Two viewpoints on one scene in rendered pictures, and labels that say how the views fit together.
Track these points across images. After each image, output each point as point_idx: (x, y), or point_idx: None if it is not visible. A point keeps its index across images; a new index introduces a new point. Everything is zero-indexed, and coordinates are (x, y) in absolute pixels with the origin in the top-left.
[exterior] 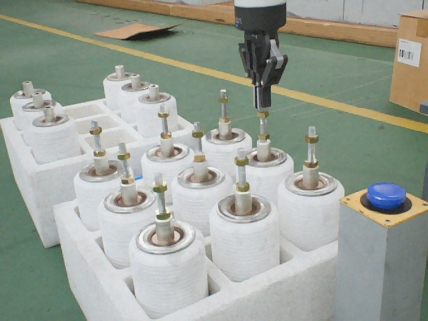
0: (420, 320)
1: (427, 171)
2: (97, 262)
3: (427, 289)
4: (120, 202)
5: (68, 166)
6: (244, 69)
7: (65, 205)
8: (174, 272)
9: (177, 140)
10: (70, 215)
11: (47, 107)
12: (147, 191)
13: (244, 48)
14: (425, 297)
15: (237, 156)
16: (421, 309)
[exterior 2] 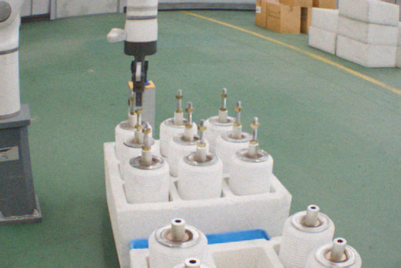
0: (84, 196)
1: (26, 165)
2: None
3: (62, 203)
4: (242, 137)
5: None
6: (143, 87)
7: (281, 193)
8: None
9: None
10: (276, 185)
11: (314, 209)
12: (225, 137)
13: (147, 69)
14: (69, 201)
15: (180, 95)
16: (78, 198)
